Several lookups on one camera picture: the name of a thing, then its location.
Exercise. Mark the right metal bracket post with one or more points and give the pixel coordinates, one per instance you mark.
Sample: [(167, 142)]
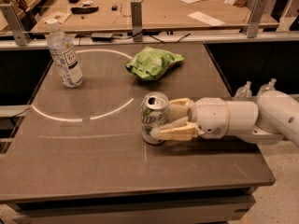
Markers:
[(253, 26)]

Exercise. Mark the clear plastic water bottle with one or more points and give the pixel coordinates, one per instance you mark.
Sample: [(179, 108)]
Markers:
[(64, 56)]

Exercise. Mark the paper card on bench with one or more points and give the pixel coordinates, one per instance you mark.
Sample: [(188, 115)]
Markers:
[(59, 16)]

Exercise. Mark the green chip bag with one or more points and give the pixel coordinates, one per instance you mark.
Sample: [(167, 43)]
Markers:
[(150, 64)]

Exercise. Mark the small clear bottle left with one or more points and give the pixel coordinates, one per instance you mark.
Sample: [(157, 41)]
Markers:
[(244, 92)]

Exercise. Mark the small black block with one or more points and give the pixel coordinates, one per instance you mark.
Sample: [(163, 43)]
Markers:
[(114, 7)]

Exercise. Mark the small clear bottle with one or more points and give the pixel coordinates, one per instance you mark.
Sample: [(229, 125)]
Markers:
[(270, 86), (244, 92)]

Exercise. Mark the black tool on bench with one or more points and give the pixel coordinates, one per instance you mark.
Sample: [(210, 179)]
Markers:
[(84, 10)]

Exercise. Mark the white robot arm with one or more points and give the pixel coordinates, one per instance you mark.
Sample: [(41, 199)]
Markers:
[(267, 119)]

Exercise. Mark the wooden workbench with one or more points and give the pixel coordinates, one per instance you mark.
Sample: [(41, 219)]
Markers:
[(156, 15)]

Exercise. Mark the metal bracket post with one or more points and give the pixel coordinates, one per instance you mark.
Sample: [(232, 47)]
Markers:
[(19, 34), (253, 26), (136, 15)]

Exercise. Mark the small clear bottle right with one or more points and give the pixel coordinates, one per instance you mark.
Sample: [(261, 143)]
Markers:
[(270, 86)]

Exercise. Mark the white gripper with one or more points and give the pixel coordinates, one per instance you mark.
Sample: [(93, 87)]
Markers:
[(210, 117)]

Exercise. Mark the silver green 7up can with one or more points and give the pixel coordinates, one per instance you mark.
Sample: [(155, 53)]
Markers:
[(154, 112)]

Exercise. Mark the black power adapter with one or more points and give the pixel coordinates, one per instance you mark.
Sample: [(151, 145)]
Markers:
[(102, 37)]

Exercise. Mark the left metal bracket post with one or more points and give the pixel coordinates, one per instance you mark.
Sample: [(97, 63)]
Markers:
[(19, 34)]

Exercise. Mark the middle metal bracket post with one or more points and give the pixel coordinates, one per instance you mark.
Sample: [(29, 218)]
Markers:
[(136, 15)]

